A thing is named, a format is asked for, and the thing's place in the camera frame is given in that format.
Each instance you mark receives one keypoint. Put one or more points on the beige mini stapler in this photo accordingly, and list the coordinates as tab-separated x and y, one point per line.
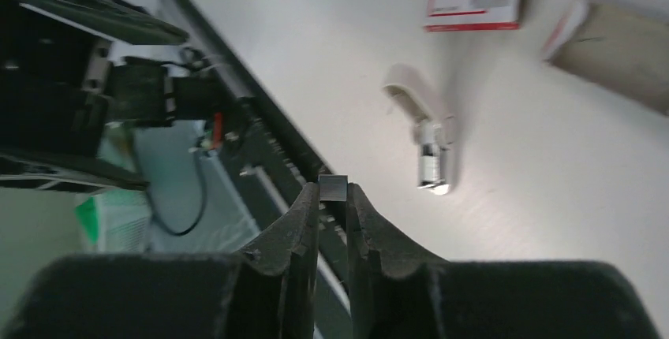
433	127

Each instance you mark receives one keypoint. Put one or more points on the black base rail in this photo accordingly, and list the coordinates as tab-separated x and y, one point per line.
269	162

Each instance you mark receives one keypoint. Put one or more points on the silver staple strip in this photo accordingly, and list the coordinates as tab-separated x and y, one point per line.
333	188

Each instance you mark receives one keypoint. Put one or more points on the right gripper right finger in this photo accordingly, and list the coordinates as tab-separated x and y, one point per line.
399	289

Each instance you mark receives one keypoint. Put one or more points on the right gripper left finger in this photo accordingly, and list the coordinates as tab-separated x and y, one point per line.
263	290

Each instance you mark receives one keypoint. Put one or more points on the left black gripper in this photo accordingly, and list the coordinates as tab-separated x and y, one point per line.
46	104

